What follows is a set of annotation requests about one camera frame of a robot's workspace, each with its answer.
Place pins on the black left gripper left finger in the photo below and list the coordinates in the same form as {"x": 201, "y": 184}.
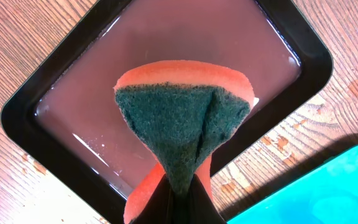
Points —
{"x": 151, "y": 203}

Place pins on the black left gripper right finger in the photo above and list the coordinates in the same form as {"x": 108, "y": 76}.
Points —
{"x": 199, "y": 206}

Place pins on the black and pink sponge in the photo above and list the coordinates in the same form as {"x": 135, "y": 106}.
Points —
{"x": 182, "y": 111}

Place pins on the dark red water tray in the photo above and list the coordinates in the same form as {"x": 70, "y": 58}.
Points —
{"x": 65, "y": 116}

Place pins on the teal plastic tray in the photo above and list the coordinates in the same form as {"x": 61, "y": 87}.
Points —
{"x": 328, "y": 194}

